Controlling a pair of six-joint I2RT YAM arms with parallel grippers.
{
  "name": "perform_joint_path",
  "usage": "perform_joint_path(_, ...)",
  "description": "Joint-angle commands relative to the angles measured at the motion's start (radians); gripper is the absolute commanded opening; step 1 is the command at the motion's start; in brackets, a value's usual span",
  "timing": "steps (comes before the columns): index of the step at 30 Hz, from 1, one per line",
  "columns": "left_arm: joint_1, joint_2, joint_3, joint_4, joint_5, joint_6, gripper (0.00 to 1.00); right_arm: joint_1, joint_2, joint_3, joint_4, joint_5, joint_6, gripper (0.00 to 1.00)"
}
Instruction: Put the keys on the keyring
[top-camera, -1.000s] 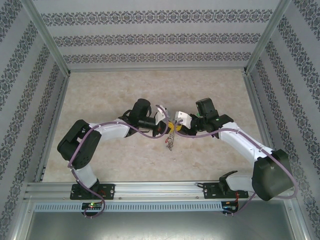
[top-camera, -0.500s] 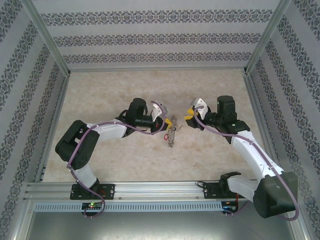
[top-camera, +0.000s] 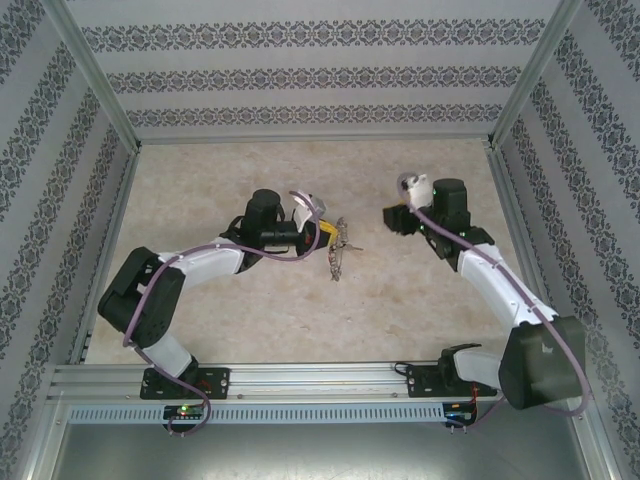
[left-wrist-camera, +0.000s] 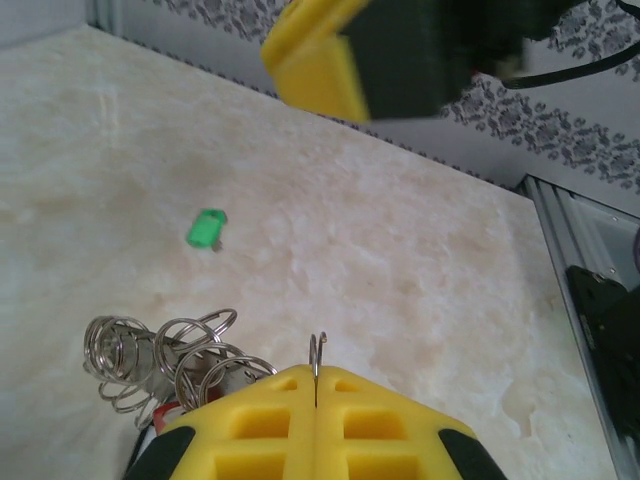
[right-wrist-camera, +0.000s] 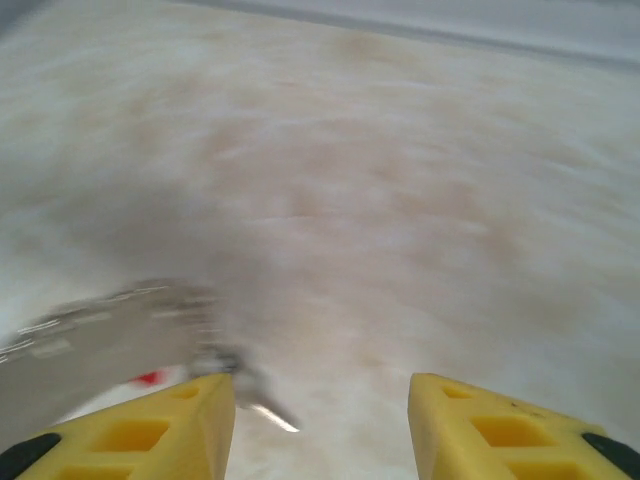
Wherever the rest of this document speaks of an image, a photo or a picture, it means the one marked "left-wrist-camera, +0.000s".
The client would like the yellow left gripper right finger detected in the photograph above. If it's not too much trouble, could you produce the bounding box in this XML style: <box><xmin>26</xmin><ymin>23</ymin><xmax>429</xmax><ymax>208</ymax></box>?
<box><xmin>316</xmin><ymin>364</ymin><xmax>509</xmax><ymax>480</ymax></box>

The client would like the green plastic key tag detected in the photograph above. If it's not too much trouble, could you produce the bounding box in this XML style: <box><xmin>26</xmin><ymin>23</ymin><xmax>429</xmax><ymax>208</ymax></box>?
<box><xmin>184</xmin><ymin>208</ymin><xmax>228</xmax><ymax>250</ymax></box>

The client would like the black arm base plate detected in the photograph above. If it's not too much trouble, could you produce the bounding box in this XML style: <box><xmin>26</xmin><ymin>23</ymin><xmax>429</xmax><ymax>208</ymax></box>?
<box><xmin>564</xmin><ymin>264</ymin><xmax>640</xmax><ymax>480</ymax></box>

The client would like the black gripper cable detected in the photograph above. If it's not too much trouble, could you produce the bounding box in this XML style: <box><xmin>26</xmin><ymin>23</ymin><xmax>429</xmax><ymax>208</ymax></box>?
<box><xmin>499</xmin><ymin>42</ymin><xmax>640</xmax><ymax>92</ymax></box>

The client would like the aluminium mounting rail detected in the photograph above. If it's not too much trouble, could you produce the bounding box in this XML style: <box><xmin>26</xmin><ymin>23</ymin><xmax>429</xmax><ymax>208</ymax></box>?
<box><xmin>519</xmin><ymin>173</ymin><xmax>640</xmax><ymax>480</ymax></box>

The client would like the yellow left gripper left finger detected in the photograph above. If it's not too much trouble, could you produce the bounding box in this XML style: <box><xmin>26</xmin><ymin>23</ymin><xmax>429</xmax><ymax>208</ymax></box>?
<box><xmin>122</xmin><ymin>364</ymin><xmax>318</xmax><ymax>480</ymax></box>

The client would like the silver split ring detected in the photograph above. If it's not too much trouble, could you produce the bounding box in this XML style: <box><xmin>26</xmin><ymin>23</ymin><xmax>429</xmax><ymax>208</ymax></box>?
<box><xmin>308</xmin><ymin>332</ymin><xmax>330</xmax><ymax>407</ymax></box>

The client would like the aluminium frame post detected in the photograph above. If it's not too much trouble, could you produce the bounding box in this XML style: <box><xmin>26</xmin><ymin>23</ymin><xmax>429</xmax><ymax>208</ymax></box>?
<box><xmin>87</xmin><ymin>0</ymin><xmax>126</xmax><ymax>39</ymax></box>

